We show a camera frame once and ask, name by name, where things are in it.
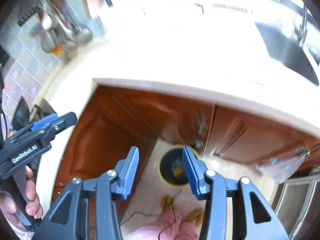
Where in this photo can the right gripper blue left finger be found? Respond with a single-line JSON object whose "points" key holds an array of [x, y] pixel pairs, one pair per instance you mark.
{"points": [[112, 186]]}

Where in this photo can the black stove top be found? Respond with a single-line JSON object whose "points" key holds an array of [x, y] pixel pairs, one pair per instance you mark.
{"points": [[24, 116]]}

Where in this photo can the yellow slipper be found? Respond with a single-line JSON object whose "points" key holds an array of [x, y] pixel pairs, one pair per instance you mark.
{"points": [[167, 203], [195, 216]]}

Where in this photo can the steel gooseneck faucet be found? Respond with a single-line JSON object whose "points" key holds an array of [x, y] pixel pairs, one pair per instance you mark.
{"points": [[303, 28]]}

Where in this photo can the round black trash bin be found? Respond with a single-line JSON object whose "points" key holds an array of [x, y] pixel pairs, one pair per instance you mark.
{"points": [[171, 167]]}

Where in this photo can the steel ladle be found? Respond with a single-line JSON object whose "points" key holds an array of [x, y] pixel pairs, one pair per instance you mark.
{"points": [[80, 34]]}

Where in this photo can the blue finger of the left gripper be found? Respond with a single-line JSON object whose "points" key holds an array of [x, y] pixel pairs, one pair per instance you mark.
{"points": [[41, 123], [63, 122]]}

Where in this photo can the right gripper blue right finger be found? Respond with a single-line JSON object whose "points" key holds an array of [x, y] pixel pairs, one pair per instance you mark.
{"points": [[207, 185]]}

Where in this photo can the yellow wrapper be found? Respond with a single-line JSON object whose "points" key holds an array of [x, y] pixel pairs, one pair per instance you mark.
{"points": [[177, 170]]}

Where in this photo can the white rice spoon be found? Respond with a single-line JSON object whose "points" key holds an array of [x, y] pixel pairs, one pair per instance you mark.
{"points": [[47, 22]]}

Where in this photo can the stainless steel sink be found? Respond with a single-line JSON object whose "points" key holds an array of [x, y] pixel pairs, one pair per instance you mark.
{"points": [[286, 51]]}

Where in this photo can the blue cabinet knob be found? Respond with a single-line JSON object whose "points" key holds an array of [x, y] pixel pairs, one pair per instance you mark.
{"points": [[198, 143]]}

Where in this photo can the person's left hand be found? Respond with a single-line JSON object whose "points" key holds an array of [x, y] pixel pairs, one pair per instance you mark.
{"points": [[20, 203]]}

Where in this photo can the mesh strainer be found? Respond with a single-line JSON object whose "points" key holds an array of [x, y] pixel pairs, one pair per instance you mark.
{"points": [[48, 40]]}

